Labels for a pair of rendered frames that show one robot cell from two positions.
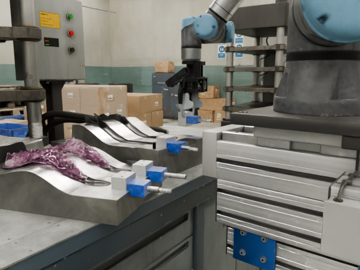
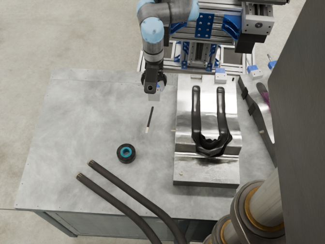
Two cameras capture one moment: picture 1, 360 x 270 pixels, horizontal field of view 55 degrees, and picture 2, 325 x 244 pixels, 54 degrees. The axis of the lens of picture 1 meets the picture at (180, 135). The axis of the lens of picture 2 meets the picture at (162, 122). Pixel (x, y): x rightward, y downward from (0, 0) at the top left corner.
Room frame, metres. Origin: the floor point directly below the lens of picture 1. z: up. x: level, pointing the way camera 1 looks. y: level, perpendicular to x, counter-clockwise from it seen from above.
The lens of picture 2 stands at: (1.69, 0.65, 2.07)
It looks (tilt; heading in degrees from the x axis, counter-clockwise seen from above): 61 degrees down; 239
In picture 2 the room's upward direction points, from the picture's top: straight up
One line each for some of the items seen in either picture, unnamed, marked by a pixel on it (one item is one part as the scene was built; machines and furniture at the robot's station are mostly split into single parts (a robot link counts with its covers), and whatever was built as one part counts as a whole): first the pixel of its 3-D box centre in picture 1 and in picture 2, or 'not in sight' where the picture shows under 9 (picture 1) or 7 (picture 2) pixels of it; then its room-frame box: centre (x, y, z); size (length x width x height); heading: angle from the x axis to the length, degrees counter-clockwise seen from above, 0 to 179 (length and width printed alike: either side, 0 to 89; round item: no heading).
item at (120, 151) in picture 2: not in sight; (126, 153); (1.54, 0.11, 0.82); 0.08 x 0.08 x 0.04
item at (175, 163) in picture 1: (125, 141); (206, 125); (1.19, 0.19, 0.87); 0.50 x 0.26 x 0.14; 55
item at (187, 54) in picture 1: (191, 55); (152, 51); (1.31, -0.04, 1.17); 0.08 x 0.08 x 0.05
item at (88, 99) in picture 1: (85, 115); not in sight; (5.29, 1.46, 0.47); 1.22 x 0.80 x 0.94; 60
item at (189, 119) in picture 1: (195, 119); (155, 84); (1.29, -0.06, 0.93); 0.13 x 0.05 x 0.05; 55
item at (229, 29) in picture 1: (217, 31); (152, 15); (1.26, -0.13, 1.25); 0.11 x 0.11 x 0.08; 70
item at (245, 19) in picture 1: (269, 78); not in sight; (5.53, -1.42, 1.03); 1.54 x 0.94 x 2.06; 146
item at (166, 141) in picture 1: (179, 147); (219, 71); (0.99, 0.00, 0.89); 0.13 x 0.05 x 0.05; 55
